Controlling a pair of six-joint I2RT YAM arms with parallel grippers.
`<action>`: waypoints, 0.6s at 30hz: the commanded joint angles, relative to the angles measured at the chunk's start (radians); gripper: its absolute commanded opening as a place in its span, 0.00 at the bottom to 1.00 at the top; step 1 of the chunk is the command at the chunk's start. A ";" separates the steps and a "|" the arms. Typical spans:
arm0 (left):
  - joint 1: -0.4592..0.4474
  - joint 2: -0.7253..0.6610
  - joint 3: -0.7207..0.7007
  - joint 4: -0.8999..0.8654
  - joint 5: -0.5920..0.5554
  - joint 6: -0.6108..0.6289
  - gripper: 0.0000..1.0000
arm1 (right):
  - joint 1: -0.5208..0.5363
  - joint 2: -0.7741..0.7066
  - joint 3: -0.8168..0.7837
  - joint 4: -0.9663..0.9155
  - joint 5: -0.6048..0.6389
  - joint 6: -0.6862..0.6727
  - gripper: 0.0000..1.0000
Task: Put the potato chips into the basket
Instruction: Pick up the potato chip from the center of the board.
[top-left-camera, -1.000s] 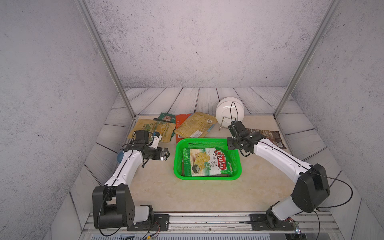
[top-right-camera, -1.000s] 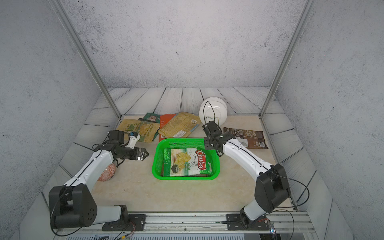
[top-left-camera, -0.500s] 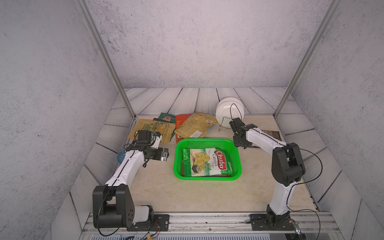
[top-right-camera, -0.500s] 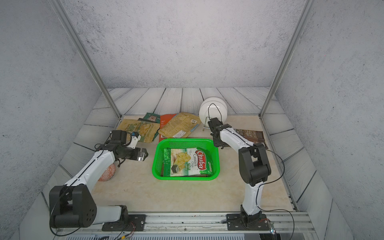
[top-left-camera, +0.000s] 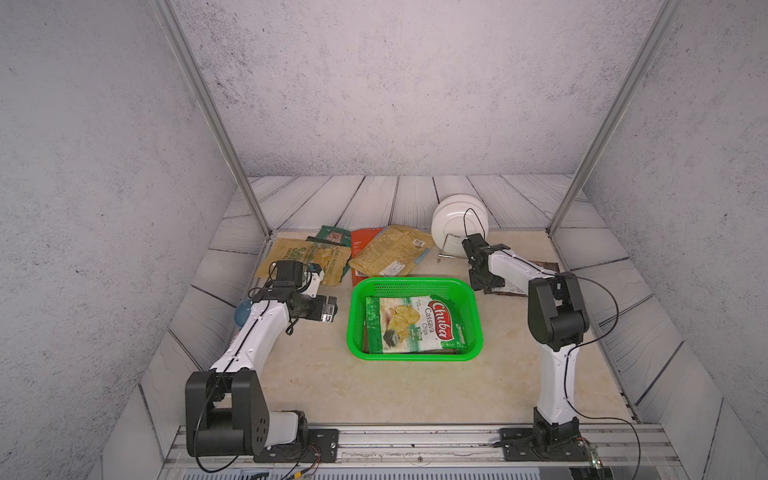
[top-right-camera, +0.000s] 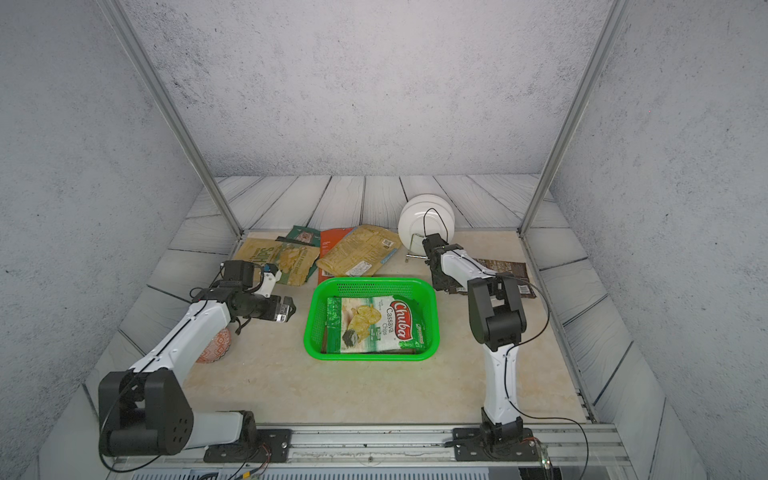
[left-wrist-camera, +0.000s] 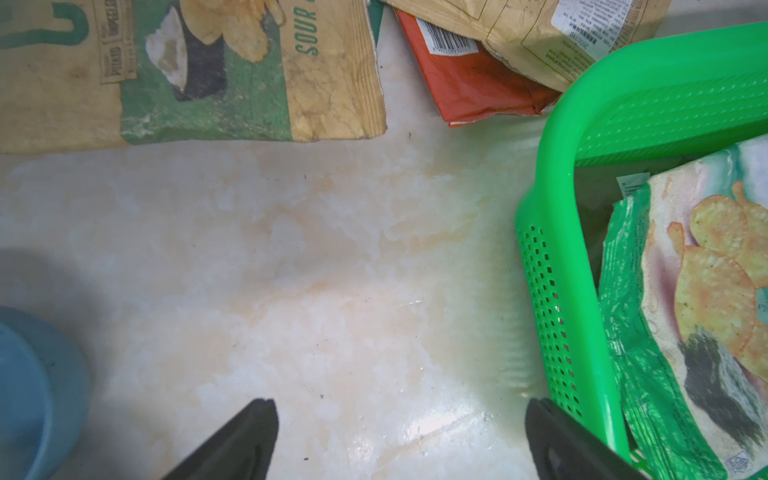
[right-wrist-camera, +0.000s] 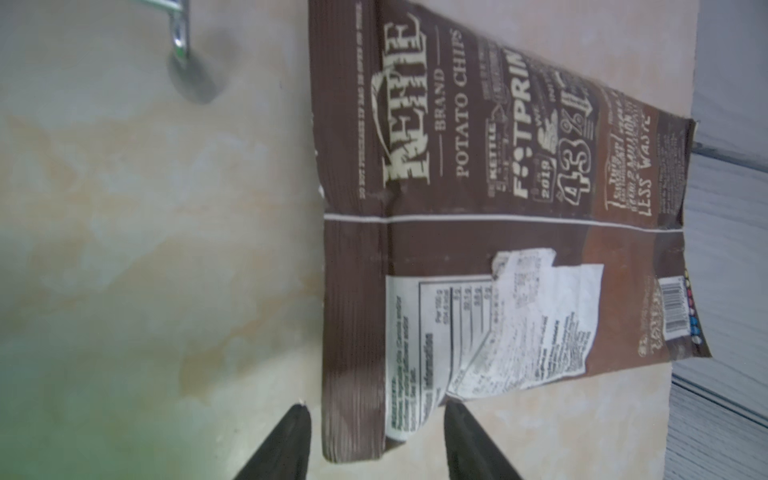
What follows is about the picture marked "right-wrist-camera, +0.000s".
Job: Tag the brown Kettle chips bag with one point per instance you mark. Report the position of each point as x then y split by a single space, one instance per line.
493 222

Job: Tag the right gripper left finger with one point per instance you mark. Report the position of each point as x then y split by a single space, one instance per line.
285 452

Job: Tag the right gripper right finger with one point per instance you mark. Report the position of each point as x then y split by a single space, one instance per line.
471 453

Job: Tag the metal wire plate stand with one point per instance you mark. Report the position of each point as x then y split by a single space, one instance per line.
178 12

